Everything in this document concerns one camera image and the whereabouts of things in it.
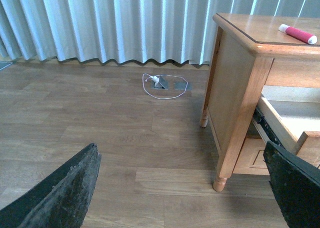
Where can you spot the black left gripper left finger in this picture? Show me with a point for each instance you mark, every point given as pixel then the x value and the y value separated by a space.
pixel 62 199

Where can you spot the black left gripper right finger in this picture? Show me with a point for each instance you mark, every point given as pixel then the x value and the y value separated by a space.
pixel 295 184

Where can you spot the wooden drawer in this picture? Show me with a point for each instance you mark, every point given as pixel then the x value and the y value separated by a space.
pixel 293 117
pixel 250 160

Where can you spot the pink marker white caps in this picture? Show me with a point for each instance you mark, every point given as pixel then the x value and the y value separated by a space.
pixel 298 34

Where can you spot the wooden nightstand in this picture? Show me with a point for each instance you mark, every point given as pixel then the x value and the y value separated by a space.
pixel 250 52

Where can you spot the closed metal floor plate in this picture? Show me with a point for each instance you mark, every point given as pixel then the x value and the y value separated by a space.
pixel 182 86

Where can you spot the open metal floor socket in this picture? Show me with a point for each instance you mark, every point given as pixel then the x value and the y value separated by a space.
pixel 159 83

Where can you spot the light grey curtain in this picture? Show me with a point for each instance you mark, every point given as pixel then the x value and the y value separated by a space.
pixel 123 30

